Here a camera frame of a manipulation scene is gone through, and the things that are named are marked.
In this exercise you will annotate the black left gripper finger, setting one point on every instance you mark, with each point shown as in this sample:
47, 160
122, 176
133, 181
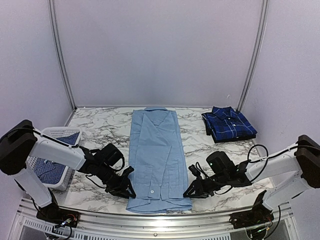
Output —
125, 180
126, 193

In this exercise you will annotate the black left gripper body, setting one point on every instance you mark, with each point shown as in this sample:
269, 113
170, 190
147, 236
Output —
109, 179

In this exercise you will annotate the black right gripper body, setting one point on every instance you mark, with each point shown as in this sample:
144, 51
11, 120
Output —
220, 181

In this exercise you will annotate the light blue long sleeve shirt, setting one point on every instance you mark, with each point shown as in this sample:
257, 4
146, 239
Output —
156, 153

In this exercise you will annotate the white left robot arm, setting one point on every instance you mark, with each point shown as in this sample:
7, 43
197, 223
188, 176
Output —
23, 145

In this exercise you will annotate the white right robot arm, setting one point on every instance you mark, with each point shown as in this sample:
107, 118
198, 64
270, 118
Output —
299, 161

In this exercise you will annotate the black folded shirt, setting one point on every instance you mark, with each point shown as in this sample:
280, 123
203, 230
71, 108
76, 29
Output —
209, 132

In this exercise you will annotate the dark blue plaid folded shirt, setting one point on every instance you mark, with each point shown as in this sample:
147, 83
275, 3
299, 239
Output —
226, 123

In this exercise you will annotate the white plastic basket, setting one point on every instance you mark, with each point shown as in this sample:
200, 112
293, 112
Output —
54, 157

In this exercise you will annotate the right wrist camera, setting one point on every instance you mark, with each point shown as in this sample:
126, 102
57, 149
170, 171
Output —
220, 163

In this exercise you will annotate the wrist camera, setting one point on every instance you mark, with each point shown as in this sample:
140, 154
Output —
110, 155
220, 163

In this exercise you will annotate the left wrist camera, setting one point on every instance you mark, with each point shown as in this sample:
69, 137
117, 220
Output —
110, 155

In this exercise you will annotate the aluminium back table rail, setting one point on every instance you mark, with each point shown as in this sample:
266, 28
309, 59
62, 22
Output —
138, 106

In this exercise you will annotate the aluminium front frame rail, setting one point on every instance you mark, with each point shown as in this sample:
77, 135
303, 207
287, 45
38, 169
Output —
115, 226

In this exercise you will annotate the left aluminium corner post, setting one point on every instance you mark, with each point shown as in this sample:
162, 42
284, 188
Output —
59, 53

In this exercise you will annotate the aluminium corner post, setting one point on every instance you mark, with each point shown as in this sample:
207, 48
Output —
259, 39
59, 53

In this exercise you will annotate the right aluminium corner post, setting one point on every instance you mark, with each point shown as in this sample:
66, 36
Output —
259, 39

